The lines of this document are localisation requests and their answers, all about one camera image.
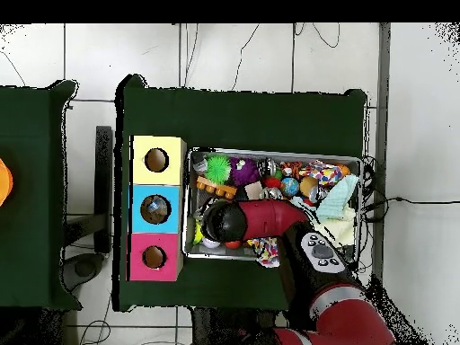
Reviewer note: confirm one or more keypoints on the small red ball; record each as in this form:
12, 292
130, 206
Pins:
233, 245

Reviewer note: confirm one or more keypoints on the neighbouring green covered table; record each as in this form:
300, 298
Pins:
28, 215

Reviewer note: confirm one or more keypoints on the orange plastic toy brick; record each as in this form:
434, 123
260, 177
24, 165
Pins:
215, 187

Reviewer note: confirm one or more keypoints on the blue globe ball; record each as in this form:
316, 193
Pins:
289, 187

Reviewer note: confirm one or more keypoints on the purple monster toy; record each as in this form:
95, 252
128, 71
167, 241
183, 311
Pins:
244, 171

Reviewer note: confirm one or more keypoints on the small wooden cube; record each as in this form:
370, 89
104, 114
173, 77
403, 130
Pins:
254, 190

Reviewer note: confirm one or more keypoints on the green spiky rubber ball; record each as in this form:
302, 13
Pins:
217, 169

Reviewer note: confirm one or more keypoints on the wooden box with three holes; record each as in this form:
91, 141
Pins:
172, 222

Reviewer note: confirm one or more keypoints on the crumpled polka dot cloth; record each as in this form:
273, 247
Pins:
323, 172

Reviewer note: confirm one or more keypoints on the knotted polka dot cloth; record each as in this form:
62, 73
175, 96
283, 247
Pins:
266, 253

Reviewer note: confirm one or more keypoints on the mint green waffle cloth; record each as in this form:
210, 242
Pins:
339, 197

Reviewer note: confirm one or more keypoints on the cream waffle cloth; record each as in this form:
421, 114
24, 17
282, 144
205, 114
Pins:
341, 230

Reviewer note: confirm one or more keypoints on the shallow clear mesh bin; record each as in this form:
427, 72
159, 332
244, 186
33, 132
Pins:
287, 155

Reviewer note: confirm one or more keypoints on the white baseball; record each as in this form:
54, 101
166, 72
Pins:
211, 244

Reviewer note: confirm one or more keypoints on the dark green tablecloth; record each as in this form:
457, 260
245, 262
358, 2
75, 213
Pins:
251, 118

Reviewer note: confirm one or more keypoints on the orange round object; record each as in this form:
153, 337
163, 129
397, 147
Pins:
4, 183

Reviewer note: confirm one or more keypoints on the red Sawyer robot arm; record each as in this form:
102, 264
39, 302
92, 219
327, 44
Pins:
273, 215

